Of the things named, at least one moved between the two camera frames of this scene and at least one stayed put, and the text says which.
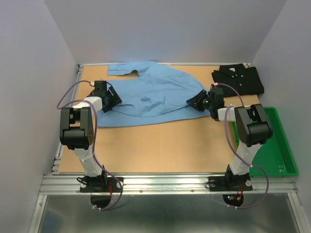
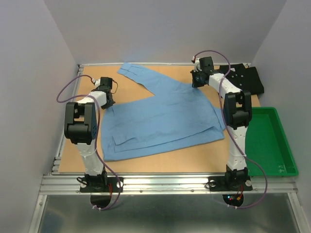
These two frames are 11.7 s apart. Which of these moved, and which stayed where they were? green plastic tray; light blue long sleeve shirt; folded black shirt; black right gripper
Moved: light blue long sleeve shirt; black right gripper
Stayed: green plastic tray; folded black shirt
